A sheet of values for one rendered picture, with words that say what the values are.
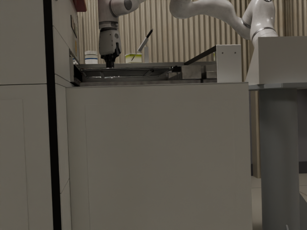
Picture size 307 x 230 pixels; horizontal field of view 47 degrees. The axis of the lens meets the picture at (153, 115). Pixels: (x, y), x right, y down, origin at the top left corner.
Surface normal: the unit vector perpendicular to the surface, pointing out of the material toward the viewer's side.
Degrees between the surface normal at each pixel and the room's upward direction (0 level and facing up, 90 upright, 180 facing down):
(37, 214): 90
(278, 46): 90
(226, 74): 90
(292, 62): 90
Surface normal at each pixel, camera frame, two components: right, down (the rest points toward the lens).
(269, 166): -0.79, 0.05
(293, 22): 0.06, 0.03
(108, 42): -0.61, 0.08
